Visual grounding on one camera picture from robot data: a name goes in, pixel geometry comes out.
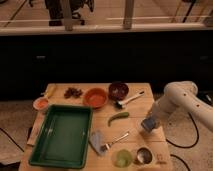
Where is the dark maroon bowl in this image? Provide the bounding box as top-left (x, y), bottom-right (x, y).
top-left (108, 82), bottom-right (129, 100)

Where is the green plastic cup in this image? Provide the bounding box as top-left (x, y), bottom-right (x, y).
top-left (114, 149), bottom-right (133, 168)

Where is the orange bowl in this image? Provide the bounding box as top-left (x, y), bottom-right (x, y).
top-left (83, 88), bottom-right (108, 109)

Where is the small pink bowl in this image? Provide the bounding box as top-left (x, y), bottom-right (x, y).
top-left (33, 97), bottom-right (49, 111)

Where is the blue sponge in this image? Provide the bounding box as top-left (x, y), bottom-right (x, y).
top-left (141, 118), bottom-right (156, 132)

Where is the black office chair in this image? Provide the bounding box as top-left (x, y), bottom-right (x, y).
top-left (28, 0), bottom-right (96, 27)

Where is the green plastic tray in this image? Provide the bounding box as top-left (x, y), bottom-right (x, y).
top-left (29, 105), bottom-right (93, 169)

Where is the metal cup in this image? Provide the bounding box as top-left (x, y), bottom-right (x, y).
top-left (136, 147), bottom-right (153, 165)

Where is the brown dried fruit cluster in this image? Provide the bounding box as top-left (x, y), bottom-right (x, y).
top-left (64, 87), bottom-right (83, 99)

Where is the grey folded cloth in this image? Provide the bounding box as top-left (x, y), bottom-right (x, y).
top-left (89, 130), bottom-right (106, 156)

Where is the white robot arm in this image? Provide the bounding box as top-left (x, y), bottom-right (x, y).
top-left (141, 81), bottom-right (213, 132)

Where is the green chili pepper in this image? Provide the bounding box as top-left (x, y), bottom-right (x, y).
top-left (107, 112), bottom-right (129, 127)

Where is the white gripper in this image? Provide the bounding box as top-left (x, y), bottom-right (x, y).
top-left (146, 101), bottom-right (164, 129)

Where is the black floor cable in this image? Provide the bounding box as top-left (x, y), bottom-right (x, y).
top-left (165, 112), bottom-right (201, 150)

